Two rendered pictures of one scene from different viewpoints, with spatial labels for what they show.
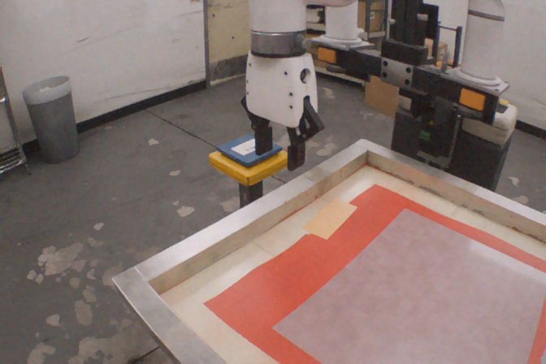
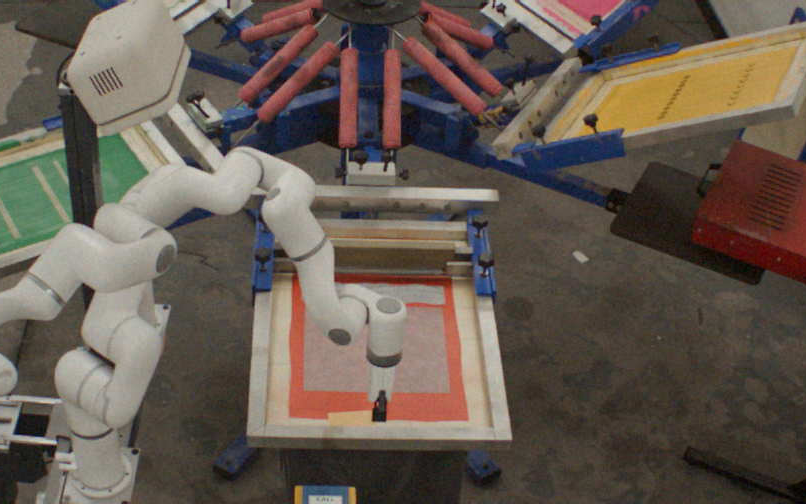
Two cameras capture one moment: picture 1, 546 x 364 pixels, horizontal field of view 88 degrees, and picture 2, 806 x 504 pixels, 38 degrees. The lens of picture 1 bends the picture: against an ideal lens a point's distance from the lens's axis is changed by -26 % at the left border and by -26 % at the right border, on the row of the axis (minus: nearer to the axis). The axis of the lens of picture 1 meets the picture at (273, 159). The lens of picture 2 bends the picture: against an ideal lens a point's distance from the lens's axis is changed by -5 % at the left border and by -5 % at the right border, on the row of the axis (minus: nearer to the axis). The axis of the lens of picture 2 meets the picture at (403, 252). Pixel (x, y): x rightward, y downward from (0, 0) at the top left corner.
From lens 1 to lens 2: 2.76 m
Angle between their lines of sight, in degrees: 103
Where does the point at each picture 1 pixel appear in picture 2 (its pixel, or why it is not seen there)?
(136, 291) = (502, 425)
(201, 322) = (477, 413)
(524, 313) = not seen: hidden behind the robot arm
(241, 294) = (446, 414)
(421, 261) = (349, 365)
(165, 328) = (501, 402)
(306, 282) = (412, 399)
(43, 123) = not seen: outside the picture
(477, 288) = not seen: hidden behind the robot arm
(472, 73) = (155, 322)
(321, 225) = (364, 419)
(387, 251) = (355, 381)
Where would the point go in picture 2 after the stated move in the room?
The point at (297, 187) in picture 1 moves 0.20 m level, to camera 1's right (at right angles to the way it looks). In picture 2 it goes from (357, 430) to (294, 383)
